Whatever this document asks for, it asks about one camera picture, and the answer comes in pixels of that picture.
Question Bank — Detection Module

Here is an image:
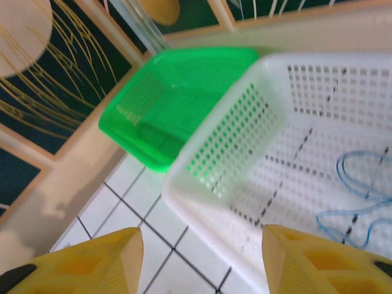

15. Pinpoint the thin blue cable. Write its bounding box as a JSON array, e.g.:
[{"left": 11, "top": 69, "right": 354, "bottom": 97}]
[
  {"left": 336, "top": 151, "right": 386, "bottom": 202},
  {"left": 315, "top": 195, "right": 392, "bottom": 250}
]

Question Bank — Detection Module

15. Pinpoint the white plastic basket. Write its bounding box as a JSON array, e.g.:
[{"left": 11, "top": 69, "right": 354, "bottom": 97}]
[{"left": 162, "top": 51, "right": 392, "bottom": 294}]

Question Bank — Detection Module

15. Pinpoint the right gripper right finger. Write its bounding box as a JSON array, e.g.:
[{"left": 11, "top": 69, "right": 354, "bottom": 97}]
[{"left": 262, "top": 224, "right": 392, "bottom": 294}]

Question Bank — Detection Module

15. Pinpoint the green plastic basket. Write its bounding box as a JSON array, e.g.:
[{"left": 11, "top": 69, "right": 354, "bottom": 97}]
[{"left": 97, "top": 45, "right": 261, "bottom": 175}]

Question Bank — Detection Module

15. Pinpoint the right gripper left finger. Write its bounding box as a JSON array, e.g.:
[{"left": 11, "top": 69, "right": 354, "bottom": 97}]
[{"left": 0, "top": 227, "right": 145, "bottom": 294}]

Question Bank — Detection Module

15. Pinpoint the aluminium frame post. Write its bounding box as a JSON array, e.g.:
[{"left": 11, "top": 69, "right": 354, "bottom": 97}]
[{"left": 111, "top": 0, "right": 170, "bottom": 55}]

